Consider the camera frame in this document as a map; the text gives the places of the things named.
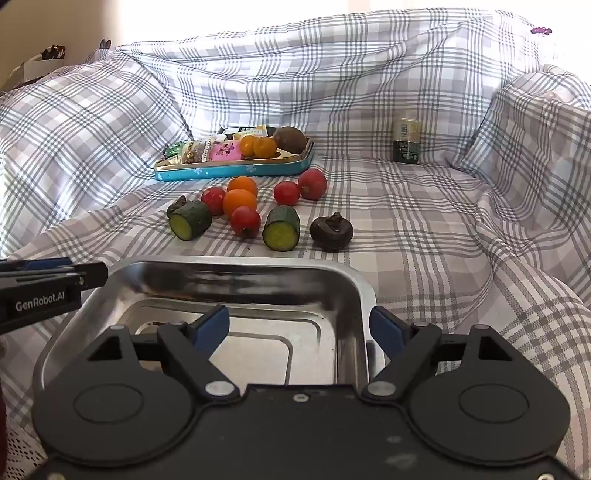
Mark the white lace cloth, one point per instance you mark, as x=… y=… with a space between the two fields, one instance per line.
x=23 y=454

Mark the stainless steel tray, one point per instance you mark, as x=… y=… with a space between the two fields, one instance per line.
x=258 y=286

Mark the dark brown water chestnut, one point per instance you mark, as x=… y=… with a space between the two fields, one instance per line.
x=331 y=230

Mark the brown round fruit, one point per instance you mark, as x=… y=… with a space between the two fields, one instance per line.
x=290 y=139

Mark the green snack packet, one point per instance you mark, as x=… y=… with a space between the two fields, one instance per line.
x=171 y=150

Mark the red round fruit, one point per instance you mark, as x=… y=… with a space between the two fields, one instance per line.
x=312 y=183
x=244 y=220

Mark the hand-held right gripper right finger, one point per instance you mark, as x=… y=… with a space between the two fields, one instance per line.
x=385 y=330

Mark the pink snack packet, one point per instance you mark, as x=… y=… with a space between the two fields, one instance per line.
x=225 y=151

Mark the plaid bed sheet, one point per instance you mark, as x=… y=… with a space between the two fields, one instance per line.
x=415 y=230

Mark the yellow snack packet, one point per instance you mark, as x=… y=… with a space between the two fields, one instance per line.
x=251 y=131

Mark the small orange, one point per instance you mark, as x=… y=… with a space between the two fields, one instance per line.
x=265 y=146
x=242 y=184
x=239 y=202
x=246 y=145

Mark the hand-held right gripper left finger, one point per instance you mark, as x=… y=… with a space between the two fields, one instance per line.
x=210 y=328

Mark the blue snowflake tin tray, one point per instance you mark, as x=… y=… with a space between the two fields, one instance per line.
x=231 y=171

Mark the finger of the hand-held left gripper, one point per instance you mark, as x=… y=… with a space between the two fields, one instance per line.
x=46 y=264
x=90 y=276

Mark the beige snack packet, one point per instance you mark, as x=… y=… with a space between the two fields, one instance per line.
x=196 y=151

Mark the purple object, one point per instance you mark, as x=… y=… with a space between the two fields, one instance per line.
x=541 y=31

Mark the small dark green bottle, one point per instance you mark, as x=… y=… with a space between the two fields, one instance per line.
x=406 y=141

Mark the red cherry tomato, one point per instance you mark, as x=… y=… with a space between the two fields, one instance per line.
x=286 y=193
x=213 y=198

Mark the white cardboard box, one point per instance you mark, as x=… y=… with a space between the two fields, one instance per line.
x=39 y=69

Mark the green cucumber piece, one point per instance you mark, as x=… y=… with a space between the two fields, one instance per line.
x=280 y=228
x=191 y=220

